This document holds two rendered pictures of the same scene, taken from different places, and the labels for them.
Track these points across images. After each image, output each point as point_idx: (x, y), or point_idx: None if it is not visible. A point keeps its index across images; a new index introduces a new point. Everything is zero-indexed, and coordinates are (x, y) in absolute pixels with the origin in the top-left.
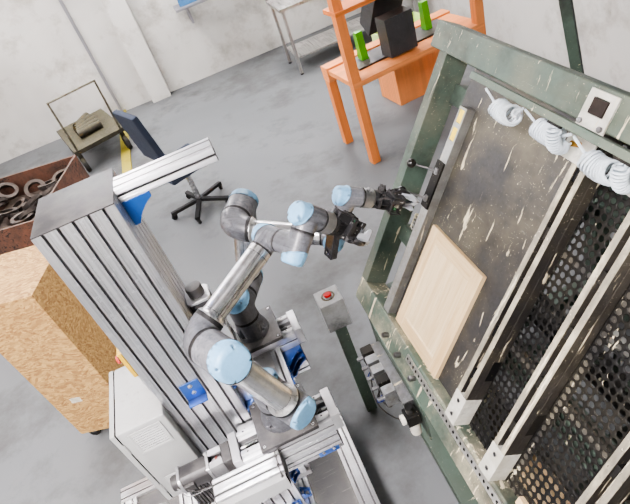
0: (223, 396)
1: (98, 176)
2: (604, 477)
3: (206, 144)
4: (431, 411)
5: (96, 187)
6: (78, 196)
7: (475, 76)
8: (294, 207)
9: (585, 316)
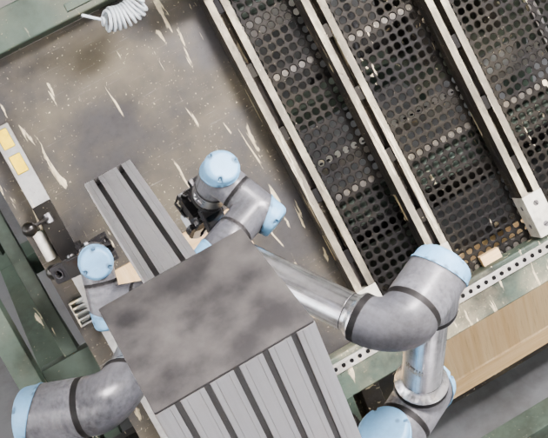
0: None
1: (122, 318)
2: (488, 114)
3: (110, 173)
4: (363, 374)
5: (167, 295)
6: (186, 315)
7: (76, 1)
8: (216, 162)
9: (353, 63)
